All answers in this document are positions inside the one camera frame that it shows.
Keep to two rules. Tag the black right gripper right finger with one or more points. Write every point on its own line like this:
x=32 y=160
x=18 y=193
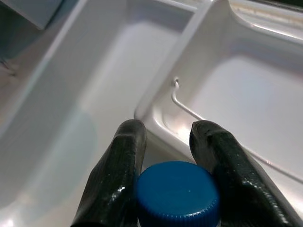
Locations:
x=236 y=184

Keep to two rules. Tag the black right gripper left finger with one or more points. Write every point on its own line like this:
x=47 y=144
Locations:
x=111 y=184

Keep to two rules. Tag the clear water bottle blue cap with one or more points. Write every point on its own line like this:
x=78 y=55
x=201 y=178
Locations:
x=177 y=191

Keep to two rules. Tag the white fridge door shelf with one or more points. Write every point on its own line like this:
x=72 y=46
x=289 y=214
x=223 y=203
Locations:
x=118 y=59
x=248 y=82

